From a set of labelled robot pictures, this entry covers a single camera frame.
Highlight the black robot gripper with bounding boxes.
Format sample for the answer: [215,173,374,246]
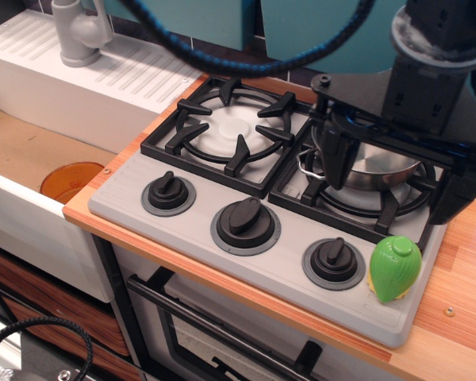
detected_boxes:
[311,57,476,225]

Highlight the small steel pot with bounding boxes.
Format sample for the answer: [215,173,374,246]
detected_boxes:
[297,143,420,191]

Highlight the green toy corncob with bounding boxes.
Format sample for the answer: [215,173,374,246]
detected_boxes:
[367,236,422,303]

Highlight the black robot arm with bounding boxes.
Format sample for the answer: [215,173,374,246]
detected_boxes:
[310,1,476,225]

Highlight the right black stove knob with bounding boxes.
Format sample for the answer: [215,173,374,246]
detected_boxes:
[302,237,366,291]

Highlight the black stove knob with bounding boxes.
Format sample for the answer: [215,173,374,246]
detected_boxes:
[302,237,366,291]
[210,197,282,256]
[141,171,197,217]

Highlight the grey toy stove top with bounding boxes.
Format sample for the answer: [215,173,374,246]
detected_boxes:
[88,150,437,347]

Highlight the middle black stove knob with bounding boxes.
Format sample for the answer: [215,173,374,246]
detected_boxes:
[210,197,282,256]

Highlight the left black stove knob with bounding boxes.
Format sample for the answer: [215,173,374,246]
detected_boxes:
[141,171,197,217]

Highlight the black right burner grate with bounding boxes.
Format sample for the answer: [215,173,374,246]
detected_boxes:
[268,126,447,255]

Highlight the black burner grate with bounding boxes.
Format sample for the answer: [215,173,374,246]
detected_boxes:
[140,77,309,198]
[268,126,447,255]

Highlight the black left burner grate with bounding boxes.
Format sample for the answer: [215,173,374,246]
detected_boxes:
[140,77,309,198]

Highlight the white oven door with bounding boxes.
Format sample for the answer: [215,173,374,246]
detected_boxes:
[113,246,394,380]

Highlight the orange plastic plate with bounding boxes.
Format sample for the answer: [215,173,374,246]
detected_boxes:
[40,162,104,204]

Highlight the grey toy faucet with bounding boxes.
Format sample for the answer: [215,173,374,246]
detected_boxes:
[52,1,113,67]

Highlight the white toy sink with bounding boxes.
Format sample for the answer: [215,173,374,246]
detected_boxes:
[0,10,199,302]

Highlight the wooden drawer fronts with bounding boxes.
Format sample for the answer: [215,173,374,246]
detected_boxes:
[0,249,141,380]

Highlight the black oven door handle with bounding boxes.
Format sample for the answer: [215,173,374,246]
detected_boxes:
[127,267,322,380]

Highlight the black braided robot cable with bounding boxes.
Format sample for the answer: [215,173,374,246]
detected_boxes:
[117,0,378,76]

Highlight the black cable bottom left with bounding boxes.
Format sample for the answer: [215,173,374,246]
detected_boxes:
[0,316,94,381]

